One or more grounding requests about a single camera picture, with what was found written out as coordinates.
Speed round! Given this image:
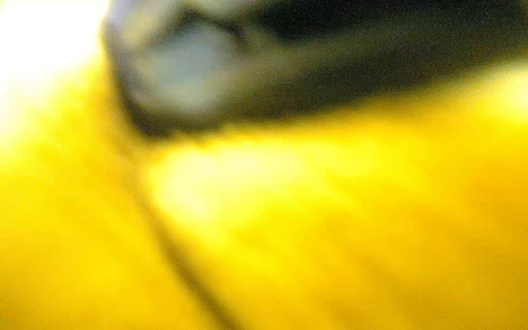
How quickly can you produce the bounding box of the yellow cleaning cloth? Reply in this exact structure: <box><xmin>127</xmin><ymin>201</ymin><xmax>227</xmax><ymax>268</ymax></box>
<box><xmin>1</xmin><ymin>60</ymin><xmax>527</xmax><ymax>329</ymax></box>

